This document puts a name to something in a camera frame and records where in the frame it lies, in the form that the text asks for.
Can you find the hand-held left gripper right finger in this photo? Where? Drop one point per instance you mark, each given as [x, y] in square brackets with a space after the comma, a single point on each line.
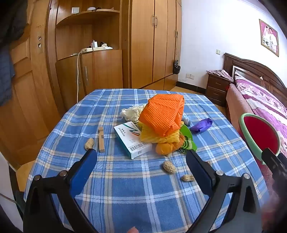
[199, 172]

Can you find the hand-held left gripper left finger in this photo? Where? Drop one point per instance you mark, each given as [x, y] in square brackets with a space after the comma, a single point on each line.
[83, 172]

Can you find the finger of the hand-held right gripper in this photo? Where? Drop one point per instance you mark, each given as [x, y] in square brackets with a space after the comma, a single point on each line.
[272, 159]

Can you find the red bin with green rim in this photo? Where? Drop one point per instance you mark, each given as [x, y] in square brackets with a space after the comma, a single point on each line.
[260, 132]

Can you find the white medicine box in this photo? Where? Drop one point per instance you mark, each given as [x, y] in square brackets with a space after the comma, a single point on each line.
[132, 141]

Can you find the orange foam net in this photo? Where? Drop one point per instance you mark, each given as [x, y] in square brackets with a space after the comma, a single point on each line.
[159, 112]

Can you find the person's left hand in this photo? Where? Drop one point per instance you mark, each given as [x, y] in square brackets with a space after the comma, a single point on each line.
[132, 230]

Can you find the peanut in shell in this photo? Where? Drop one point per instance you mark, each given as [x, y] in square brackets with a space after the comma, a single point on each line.
[89, 143]
[188, 178]
[169, 167]
[209, 162]

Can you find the green snack packet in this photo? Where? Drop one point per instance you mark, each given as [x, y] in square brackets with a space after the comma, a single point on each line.
[188, 139]

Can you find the wooden clothespin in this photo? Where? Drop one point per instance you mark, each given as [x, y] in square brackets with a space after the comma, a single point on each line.
[102, 141]

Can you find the orange crumpled bag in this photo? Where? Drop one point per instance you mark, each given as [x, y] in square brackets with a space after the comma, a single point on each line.
[166, 147]

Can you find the purple plastic bag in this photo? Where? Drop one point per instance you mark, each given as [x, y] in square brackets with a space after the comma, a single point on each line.
[203, 124]

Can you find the yellow foam net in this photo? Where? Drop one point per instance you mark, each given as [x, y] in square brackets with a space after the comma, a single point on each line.
[152, 135]

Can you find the purple floral quilt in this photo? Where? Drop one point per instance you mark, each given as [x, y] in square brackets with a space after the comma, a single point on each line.
[264, 98]

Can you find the dark wooden nightstand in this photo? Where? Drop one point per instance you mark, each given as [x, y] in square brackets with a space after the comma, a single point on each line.
[216, 89]

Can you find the wooden door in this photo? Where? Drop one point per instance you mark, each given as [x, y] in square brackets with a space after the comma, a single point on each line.
[27, 107]

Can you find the dark wooden bed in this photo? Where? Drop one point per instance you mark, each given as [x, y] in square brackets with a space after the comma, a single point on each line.
[248, 65]

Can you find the pink patterned cloth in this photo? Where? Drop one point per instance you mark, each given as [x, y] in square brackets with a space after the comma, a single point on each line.
[219, 74]

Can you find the wooden shelf cabinet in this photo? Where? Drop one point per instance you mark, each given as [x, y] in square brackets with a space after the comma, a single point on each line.
[103, 67]

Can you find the black hanging bag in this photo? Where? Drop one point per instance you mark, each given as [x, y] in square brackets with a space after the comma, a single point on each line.
[176, 67]

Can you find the white power strip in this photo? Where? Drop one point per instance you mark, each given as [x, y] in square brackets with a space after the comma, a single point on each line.
[93, 49]

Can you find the white crumpled tissue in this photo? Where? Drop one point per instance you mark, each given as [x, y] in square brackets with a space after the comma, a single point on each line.
[106, 46]

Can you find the white charger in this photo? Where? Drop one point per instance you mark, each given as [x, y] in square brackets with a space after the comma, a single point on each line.
[94, 44]

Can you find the dark hanging jacket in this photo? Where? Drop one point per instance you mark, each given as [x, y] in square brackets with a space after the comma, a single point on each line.
[6, 67]

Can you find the small white box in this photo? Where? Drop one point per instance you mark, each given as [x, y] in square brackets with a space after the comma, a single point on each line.
[75, 10]

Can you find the white round container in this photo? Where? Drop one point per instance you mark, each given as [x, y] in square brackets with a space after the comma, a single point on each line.
[92, 8]

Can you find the wall socket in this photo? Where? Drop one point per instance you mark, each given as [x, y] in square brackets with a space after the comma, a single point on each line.
[189, 76]

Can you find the framed wall photo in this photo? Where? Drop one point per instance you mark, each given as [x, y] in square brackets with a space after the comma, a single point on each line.
[269, 37]

